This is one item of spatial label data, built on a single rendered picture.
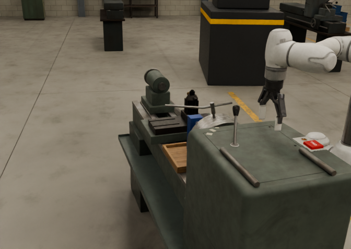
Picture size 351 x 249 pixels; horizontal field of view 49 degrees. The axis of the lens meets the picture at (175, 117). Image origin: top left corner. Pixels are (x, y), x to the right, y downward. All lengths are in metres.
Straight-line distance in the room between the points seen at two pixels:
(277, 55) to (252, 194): 0.60
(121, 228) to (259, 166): 1.90
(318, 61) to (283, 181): 0.47
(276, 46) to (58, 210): 2.45
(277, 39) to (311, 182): 0.58
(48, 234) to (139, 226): 0.70
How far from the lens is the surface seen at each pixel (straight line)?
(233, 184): 1.39
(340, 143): 2.22
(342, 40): 2.11
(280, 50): 1.62
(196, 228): 1.88
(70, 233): 3.22
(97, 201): 3.53
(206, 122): 1.94
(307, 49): 1.58
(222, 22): 6.50
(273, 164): 1.52
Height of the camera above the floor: 1.96
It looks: 22 degrees down
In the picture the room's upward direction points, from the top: 1 degrees clockwise
